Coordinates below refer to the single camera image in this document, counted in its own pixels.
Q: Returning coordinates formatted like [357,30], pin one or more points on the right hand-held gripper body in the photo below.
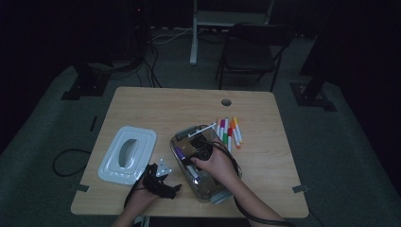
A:
[201,148]

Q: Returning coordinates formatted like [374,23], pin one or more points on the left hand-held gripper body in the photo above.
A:
[154,184]

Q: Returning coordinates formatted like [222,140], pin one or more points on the purple marker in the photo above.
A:
[180,153]

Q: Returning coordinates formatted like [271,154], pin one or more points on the green marker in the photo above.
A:
[225,138]

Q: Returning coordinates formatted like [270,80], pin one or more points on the peach marker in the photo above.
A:
[218,126]

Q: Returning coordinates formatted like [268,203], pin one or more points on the red marker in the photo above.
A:
[229,142]

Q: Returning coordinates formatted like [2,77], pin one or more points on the clear brown storage box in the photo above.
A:
[205,189]

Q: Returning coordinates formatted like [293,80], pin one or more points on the magenta marker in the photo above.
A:
[222,126]

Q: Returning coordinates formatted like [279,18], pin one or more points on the orange marker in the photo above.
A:
[235,135]

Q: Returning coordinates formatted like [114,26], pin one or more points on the yellow marker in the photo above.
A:
[237,127]

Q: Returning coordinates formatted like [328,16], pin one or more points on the white box lid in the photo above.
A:
[142,138]

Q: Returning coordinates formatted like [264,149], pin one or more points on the person's left hand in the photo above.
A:
[140,198]

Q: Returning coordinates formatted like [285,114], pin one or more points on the person's right hand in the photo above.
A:
[220,167]

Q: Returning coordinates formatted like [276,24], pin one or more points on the white table leg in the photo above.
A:
[140,221]

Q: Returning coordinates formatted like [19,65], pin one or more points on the grey tape strip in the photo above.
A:
[82,188]
[300,188]

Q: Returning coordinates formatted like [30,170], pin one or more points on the black folding chair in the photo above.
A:
[249,53]

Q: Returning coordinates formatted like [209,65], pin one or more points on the black stand with square base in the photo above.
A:
[312,97]
[85,85]

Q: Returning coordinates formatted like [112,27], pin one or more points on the dark equipment with red light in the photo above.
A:
[135,28]

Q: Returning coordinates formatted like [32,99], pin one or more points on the white metal desk frame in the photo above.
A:
[194,47]

